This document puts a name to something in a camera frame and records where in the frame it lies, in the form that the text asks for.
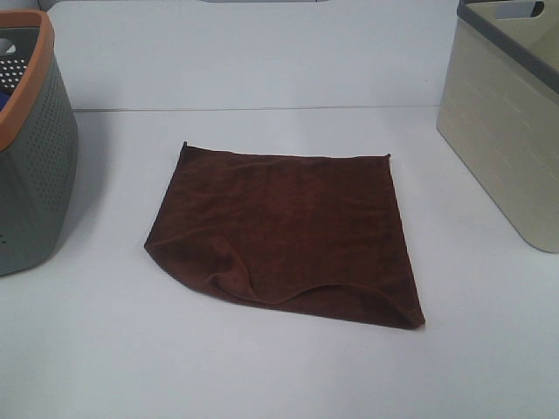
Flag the grey perforated basket orange rim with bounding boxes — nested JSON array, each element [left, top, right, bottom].
[[1, 10, 79, 275]]

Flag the brown towel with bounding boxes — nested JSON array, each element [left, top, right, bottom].
[[144, 145, 425, 329]]

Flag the beige bin grey rim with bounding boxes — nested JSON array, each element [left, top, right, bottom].
[[437, 1, 558, 253]]

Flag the blue towel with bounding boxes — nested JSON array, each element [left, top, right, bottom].
[[0, 90, 10, 110]]

